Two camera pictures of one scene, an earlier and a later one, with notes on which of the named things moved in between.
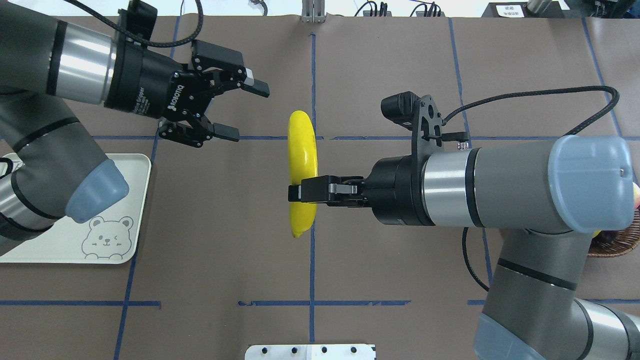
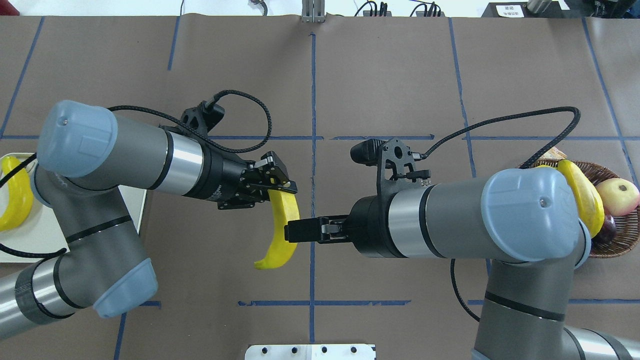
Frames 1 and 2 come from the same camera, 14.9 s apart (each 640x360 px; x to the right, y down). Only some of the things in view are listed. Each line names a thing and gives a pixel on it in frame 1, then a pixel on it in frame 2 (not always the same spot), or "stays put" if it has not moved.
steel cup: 535,6 stays put
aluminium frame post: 313,11 stays put
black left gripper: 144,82 to 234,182
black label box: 521,10 stays put
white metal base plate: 311,352 stays put
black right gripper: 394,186 to 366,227
